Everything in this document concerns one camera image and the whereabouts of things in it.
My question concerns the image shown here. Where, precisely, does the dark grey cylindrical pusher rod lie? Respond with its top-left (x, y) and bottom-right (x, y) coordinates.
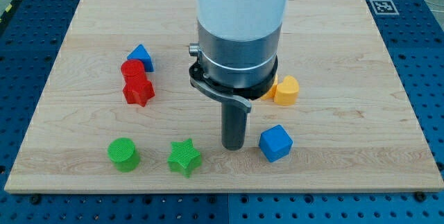
top-left (221, 103), bottom-right (248, 150)

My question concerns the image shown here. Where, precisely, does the black clamp with metal lever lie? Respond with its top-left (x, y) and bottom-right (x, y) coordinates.
top-left (189, 54), bottom-right (278, 113)

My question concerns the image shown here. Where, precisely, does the green cylinder block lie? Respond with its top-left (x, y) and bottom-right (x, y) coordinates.
top-left (107, 137), bottom-right (140, 173)

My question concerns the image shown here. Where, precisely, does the red cylinder block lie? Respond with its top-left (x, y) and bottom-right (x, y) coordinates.
top-left (121, 59), bottom-right (148, 85)

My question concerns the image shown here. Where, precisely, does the black white fiducial marker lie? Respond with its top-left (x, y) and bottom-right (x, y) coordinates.
top-left (370, 0), bottom-right (399, 15)

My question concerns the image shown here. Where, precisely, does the red star block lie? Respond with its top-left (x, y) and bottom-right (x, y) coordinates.
top-left (123, 80), bottom-right (155, 107)

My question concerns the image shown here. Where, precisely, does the green star block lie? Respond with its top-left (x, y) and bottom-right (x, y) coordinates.
top-left (167, 138), bottom-right (202, 178)

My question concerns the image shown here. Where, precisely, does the yellow block behind arm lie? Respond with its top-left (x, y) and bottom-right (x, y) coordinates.
top-left (260, 75), bottom-right (278, 100)

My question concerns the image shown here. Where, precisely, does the blue cube block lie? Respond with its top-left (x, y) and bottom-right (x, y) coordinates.
top-left (259, 125), bottom-right (293, 162)

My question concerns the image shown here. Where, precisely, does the light wooden board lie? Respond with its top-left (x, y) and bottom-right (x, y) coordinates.
top-left (5, 0), bottom-right (443, 194)

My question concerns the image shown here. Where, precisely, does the blue triangle block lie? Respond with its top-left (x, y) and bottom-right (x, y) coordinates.
top-left (127, 44), bottom-right (155, 72)

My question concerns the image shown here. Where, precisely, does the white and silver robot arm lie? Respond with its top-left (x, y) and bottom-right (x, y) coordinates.
top-left (189, 0), bottom-right (287, 150)

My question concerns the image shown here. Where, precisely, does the yellow heart block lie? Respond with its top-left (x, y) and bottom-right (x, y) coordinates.
top-left (274, 76), bottom-right (300, 106)

